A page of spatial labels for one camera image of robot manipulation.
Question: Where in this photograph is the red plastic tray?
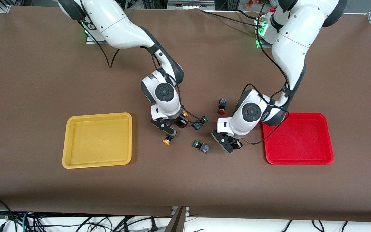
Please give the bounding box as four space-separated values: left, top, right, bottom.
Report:
262 112 335 165

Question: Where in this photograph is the yellow plastic tray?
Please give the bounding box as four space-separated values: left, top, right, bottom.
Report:
62 112 133 169

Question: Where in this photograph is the brown table cover mat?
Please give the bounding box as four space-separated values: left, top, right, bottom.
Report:
0 6 371 223

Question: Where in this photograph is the green push button switch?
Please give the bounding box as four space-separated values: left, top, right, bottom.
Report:
192 140 210 154
193 116 209 131

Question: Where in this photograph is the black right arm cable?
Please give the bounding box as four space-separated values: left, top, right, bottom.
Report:
84 21 205 124

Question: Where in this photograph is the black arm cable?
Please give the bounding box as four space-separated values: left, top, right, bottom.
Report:
242 0 290 145
84 21 205 124

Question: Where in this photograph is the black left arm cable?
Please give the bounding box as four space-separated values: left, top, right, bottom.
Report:
242 0 290 145

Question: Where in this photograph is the black cable on table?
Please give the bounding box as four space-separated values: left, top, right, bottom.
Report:
201 9 261 28

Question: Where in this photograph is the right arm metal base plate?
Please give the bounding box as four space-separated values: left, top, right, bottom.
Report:
86 32 109 44

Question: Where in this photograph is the teal floor cable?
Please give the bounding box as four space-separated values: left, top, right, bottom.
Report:
22 211 31 232

